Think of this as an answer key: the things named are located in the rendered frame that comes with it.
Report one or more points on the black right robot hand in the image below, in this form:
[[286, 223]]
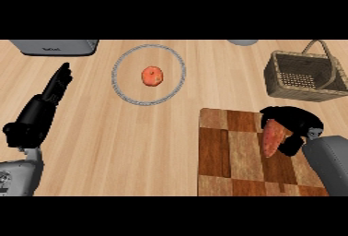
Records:
[[294, 121]]

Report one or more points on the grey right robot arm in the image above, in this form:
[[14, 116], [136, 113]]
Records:
[[328, 166]]

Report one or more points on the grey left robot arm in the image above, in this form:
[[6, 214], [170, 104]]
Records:
[[18, 175]]

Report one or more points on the checkered wooden cutting board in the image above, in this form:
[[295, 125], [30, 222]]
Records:
[[245, 156]]

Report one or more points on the grey rounded object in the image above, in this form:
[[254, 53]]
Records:
[[242, 42]]

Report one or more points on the round orange fruit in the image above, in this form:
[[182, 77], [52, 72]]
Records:
[[152, 76]]

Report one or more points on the clear plate with grey rim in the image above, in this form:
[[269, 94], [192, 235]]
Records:
[[124, 92]]

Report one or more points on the grey appliance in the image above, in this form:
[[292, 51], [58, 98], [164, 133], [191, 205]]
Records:
[[55, 47]]

